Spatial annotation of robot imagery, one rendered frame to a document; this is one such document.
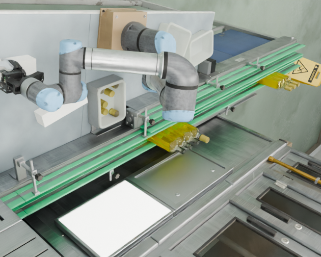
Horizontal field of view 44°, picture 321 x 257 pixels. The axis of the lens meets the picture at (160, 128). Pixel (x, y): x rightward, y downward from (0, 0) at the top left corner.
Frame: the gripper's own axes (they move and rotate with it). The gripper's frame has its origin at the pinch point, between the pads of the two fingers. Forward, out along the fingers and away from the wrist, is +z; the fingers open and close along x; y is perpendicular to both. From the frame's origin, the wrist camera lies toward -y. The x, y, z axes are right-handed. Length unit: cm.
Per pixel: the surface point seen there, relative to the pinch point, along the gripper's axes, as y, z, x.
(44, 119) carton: -15.2, -1.9, 24.2
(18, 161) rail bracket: 0.9, -8.0, 36.8
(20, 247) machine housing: 27, -55, 33
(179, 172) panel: -74, -35, 58
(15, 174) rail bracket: -0.5, -2.0, 46.5
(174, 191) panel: -61, -43, 59
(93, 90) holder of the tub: -42.4, -1.1, 16.7
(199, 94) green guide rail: -109, -16, 28
